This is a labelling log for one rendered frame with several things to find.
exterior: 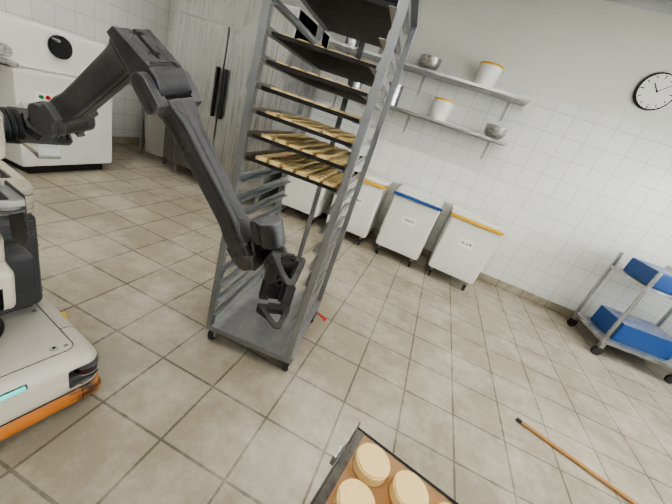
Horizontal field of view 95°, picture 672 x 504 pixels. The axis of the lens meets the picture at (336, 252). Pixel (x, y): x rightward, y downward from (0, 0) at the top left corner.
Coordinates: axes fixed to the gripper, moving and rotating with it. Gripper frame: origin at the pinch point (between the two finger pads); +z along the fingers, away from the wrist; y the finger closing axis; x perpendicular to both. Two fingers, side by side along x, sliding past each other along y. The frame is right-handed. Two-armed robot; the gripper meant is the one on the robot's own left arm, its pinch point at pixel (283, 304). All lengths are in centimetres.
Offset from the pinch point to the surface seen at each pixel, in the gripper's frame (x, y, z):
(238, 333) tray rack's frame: -5, 84, -84
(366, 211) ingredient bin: -134, 55, -265
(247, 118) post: 11, -20, -89
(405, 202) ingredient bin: -164, 29, -245
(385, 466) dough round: -13.7, 6.4, 25.2
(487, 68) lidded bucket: -201, -116, -266
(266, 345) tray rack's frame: -19, 84, -77
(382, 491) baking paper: -13.3, 8.3, 27.2
